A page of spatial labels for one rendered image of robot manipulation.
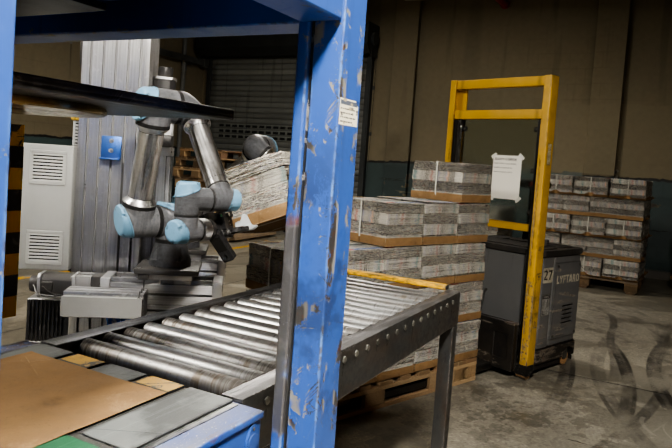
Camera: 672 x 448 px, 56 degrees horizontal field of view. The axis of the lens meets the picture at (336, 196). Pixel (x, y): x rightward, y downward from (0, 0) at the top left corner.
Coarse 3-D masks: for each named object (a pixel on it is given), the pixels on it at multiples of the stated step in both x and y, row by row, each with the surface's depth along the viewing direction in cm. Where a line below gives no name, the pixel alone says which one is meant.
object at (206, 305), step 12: (264, 288) 213; (276, 288) 215; (216, 300) 191; (228, 300) 192; (168, 312) 173; (180, 312) 174; (192, 312) 177; (120, 324) 158; (132, 324) 158; (144, 324) 161; (60, 336) 144; (72, 336) 145; (84, 336) 146; (96, 336) 148; (60, 348) 139; (72, 348) 142
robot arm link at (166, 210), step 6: (156, 204) 232; (162, 204) 229; (168, 204) 229; (162, 210) 227; (168, 210) 228; (162, 216) 226; (168, 216) 227; (162, 222) 225; (162, 228) 226; (162, 234) 228
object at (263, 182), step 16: (256, 160) 222; (272, 160) 218; (288, 160) 219; (240, 176) 225; (256, 176) 222; (272, 176) 220; (288, 176) 217; (240, 192) 225; (256, 192) 222; (272, 192) 219; (240, 208) 225; (256, 208) 221; (256, 224) 221; (272, 224) 225
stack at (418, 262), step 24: (264, 264) 297; (360, 264) 307; (384, 264) 320; (408, 264) 331; (432, 264) 345; (432, 288) 346; (408, 360) 337; (384, 384) 325; (432, 384) 353; (360, 408) 317
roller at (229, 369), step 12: (108, 336) 149; (120, 336) 148; (132, 348) 144; (144, 348) 143; (156, 348) 142; (168, 348) 141; (180, 360) 137; (192, 360) 136; (204, 360) 136; (216, 360) 135; (216, 372) 133; (228, 372) 132; (240, 372) 131; (252, 372) 130; (264, 372) 130
